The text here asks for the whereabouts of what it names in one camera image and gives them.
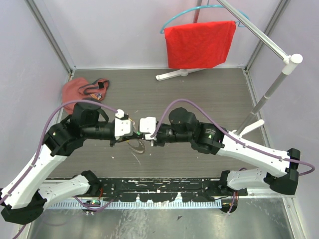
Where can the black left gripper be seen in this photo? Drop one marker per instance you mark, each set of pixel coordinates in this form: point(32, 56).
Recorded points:
point(135, 136)

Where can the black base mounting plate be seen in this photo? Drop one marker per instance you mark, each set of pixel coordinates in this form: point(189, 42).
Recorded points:
point(161, 189)

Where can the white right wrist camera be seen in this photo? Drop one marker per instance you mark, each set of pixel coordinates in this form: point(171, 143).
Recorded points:
point(147, 127)

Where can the large keyring with yellow grip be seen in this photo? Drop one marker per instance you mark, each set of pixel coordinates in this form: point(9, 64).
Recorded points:
point(136, 146)

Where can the red cloth on hanger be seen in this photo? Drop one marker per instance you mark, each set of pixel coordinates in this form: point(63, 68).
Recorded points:
point(199, 45)

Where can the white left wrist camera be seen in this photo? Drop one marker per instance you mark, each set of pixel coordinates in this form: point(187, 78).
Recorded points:
point(123, 125)

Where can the teal clothes hanger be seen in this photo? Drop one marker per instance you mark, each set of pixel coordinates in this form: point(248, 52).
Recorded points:
point(199, 15)

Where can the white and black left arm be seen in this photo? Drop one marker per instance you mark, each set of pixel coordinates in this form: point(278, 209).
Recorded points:
point(23, 200)

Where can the crumpled dusty red garment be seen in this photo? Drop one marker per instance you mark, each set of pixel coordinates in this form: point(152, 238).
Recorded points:
point(81, 89)

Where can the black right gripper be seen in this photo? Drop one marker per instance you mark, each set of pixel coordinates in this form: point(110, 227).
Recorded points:
point(157, 143)

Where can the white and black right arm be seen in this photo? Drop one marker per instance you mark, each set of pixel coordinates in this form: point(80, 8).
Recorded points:
point(272, 167)

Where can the slotted grey cable duct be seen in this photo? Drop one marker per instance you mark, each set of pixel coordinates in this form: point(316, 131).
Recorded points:
point(177, 204)

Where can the white garment rack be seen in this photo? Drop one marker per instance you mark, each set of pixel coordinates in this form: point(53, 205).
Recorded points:
point(290, 61)

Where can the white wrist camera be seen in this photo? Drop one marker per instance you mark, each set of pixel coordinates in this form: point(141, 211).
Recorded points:
point(123, 125)
point(147, 127)

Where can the aluminium frame post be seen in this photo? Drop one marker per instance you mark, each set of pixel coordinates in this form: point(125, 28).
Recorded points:
point(46, 23)

